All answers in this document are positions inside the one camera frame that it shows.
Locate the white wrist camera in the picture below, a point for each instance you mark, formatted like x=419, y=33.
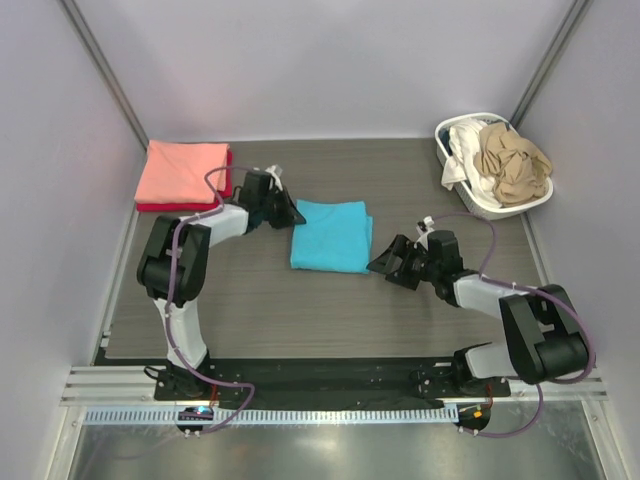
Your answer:
x=424, y=228
x=275, y=171

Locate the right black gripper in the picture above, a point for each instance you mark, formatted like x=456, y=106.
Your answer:
x=405, y=249

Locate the white t shirt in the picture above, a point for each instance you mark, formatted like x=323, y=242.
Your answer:
x=464, y=142

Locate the right aluminium frame post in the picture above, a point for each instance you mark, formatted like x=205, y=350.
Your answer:
x=550, y=59

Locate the beige t shirt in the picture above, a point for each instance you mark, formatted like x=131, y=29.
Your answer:
x=519, y=169

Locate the aluminium frame post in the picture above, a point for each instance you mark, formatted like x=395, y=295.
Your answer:
x=92, y=47
x=550, y=59

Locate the folded salmon pink t shirt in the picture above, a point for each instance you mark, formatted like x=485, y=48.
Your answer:
x=182, y=172

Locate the left aluminium frame post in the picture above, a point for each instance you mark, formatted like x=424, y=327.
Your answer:
x=92, y=47

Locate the white slotted cable duct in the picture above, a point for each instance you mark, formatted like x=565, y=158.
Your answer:
x=270, y=416

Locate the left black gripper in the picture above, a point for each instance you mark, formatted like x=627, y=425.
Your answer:
x=289, y=214

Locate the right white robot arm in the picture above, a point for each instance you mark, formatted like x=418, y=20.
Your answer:
x=544, y=341

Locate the white laundry basket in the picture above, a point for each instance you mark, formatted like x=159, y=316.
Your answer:
x=463, y=188

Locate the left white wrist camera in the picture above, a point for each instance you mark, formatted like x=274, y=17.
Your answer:
x=275, y=171

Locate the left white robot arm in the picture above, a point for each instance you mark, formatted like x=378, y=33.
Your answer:
x=173, y=269

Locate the turquoise t shirt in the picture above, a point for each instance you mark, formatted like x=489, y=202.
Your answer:
x=335, y=238

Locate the folded red t shirt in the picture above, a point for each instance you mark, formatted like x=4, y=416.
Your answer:
x=175, y=206

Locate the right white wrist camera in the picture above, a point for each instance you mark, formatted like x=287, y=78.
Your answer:
x=424, y=228

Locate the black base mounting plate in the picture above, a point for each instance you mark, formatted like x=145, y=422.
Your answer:
x=382, y=385

